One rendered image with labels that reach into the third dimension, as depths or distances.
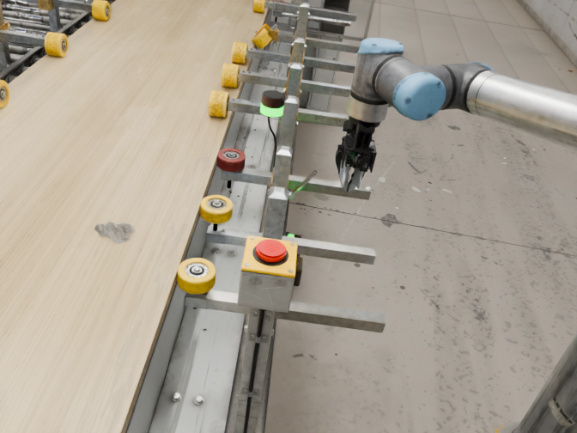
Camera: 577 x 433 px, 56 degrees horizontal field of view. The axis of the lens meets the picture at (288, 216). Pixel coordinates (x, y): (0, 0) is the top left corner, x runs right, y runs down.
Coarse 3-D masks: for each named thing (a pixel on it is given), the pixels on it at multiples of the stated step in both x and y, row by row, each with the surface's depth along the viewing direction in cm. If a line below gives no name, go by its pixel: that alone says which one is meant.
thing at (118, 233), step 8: (96, 224) 121; (104, 224) 121; (112, 224) 120; (120, 224) 122; (128, 224) 122; (104, 232) 119; (112, 232) 119; (120, 232) 119; (128, 232) 121; (112, 240) 119; (120, 240) 119; (128, 240) 119
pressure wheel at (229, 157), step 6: (222, 150) 156; (228, 150) 156; (234, 150) 157; (222, 156) 153; (228, 156) 154; (234, 156) 155; (240, 156) 154; (222, 162) 152; (228, 162) 152; (234, 162) 152; (240, 162) 153; (222, 168) 153; (228, 168) 153; (234, 168) 153; (240, 168) 154; (228, 186) 160
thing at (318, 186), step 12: (228, 180) 159; (240, 180) 158; (252, 180) 158; (264, 180) 157; (300, 180) 157; (312, 180) 158; (324, 180) 159; (324, 192) 158; (336, 192) 158; (348, 192) 158; (360, 192) 158
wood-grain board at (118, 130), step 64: (128, 0) 265; (192, 0) 280; (64, 64) 192; (128, 64) 200; (192, 64) 208; (0, 128) 151; (64, 128) 156; (128, 128) 161; (192, 128) 166; (0, 192) 127; (64, 192) 131; (128, 192) 134; (192, 192) 138; (0, 256) 110; (64, 256) 113; (128, 256) 115; (0, 320) 97; (64, 320) 99; (128, 320) 101; (0, 384) 87; (64, 384) 88; (128, 384) 90
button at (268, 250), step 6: (264, 240) 72; (270, 240) 72; (258, 246) 71; (264, 246) 71; (270, 246) 71; (276, 246) 71; (282, 246) 72; (258, 252) 70; (264, 252) 70; (270, 252) 70; (276, 252) 70; (282, 252) 71; (264, 258) 70; (270, 258) 70; (276, 258) 70; (282, 258) 70
